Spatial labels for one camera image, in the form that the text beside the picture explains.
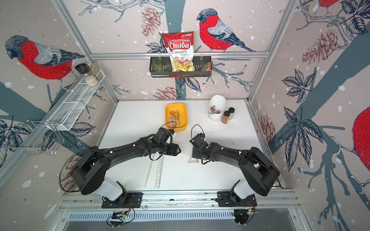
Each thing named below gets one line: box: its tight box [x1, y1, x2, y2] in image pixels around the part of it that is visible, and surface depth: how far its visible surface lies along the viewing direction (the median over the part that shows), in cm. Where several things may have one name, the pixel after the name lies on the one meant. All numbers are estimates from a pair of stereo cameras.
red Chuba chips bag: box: [161, 31, 196, 72], surface depth 84 cm
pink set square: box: [186, 154, 199, 164], surface depth 89 cm
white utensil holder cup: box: [208, 94, 227, 122], surface depth 104 cm
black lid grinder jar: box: [74, 63, 91, 77], surface depth 81 cm
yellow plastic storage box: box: [164, 102, 189, 133], surface depth 113 cm
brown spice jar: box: [221, 110, 231, 125], surface depth 103 cm
